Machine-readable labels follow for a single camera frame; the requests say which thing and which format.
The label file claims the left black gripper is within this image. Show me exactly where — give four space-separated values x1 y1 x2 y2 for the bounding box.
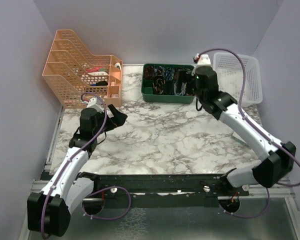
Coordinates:
93 104 127 137

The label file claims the black floral necktie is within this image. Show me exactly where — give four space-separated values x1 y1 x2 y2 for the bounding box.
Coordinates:
152 76 165 95

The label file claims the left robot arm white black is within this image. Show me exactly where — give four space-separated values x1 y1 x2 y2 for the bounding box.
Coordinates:
27 104 128 240

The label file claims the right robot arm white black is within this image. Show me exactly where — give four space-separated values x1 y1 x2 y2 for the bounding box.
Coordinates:
176 65 296 196

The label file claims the grey blue rolled tie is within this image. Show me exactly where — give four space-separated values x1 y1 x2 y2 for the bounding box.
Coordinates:
173 82 187 96

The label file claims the white plastic basket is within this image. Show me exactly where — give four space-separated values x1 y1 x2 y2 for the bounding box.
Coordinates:
213 52 263 107

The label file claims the green compartment tray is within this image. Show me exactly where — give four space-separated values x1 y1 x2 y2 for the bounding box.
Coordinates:
141 63 194 104

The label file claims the orange plastic file organizer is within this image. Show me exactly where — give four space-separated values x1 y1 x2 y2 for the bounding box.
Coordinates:
42 29 123 109

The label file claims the small white red box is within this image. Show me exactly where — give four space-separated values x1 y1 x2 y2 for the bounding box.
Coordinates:
230 132 250 148

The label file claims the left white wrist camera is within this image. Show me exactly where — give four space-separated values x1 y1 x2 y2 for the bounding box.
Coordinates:
83 97 104 113

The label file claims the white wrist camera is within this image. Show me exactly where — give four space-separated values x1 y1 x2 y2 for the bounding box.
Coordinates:
83 97 104 113
193 53 211 66

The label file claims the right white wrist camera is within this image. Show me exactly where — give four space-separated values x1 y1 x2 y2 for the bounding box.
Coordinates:
193 53 211 66

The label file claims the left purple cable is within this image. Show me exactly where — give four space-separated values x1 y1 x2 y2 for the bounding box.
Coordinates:
40 92 108 240

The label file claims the purple cable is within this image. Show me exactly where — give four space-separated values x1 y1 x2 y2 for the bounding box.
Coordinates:
40 92 108 240
198 48 300 188

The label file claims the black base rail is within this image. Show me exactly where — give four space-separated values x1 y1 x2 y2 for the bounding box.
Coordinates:
77 172 249 209

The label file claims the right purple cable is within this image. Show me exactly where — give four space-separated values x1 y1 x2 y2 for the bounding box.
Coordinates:
198 48 300 188

